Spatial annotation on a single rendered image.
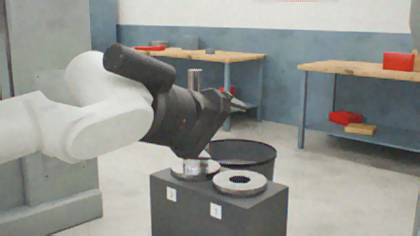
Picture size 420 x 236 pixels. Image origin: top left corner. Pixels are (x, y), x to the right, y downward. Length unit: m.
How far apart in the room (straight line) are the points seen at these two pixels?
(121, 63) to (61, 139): 0.11
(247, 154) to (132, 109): 2.28
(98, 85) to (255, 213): 0.31
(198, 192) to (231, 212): 0.07
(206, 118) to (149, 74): 0.15
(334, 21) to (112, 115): 4.89
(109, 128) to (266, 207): 0.31
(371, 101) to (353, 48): 0.62
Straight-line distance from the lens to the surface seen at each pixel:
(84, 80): 0.55
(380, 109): 5.14
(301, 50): 5.50
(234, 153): 2.77
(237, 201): 0.69
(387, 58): 4.44
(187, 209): 0.76
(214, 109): 0.65
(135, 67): 0.52
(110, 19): 7.78
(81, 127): 0.48
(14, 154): 0.50
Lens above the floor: 1.39
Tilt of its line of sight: 14 degrees down
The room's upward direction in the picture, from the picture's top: straight up
